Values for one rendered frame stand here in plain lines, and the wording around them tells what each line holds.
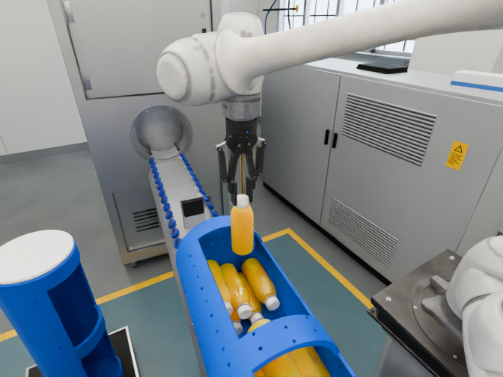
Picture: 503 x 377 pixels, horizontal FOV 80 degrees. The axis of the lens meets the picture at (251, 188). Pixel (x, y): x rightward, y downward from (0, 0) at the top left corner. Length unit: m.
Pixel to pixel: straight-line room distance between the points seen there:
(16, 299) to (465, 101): 2.06
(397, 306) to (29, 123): 4.86
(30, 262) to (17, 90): 3.91
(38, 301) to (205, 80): 1.03
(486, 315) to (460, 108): 1.31
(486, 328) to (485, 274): 0.17
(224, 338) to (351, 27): 0.61
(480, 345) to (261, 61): 0.62
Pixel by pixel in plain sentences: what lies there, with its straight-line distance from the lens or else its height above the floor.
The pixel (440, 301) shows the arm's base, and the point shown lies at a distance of 1.02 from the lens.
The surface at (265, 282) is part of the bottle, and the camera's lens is 0.94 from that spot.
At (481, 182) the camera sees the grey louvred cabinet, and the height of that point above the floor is 1.06.
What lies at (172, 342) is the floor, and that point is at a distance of 2.17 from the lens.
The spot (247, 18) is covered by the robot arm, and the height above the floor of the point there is 1.77.
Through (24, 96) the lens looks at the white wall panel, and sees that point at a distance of 5.06.
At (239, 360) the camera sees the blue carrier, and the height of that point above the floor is 1.20.
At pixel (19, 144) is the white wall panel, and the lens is 5.24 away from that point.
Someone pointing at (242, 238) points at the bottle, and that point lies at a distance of 0.86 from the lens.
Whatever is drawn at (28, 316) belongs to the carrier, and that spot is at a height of 0.87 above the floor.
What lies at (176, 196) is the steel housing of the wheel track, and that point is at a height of 0.93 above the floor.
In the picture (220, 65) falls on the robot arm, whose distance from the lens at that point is 0.50.
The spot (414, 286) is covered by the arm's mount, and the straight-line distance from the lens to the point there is 1.06.
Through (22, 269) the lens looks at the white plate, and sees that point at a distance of 1.30.
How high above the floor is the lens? 1.77
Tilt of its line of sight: 30 degrees down
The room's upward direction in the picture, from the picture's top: straight up
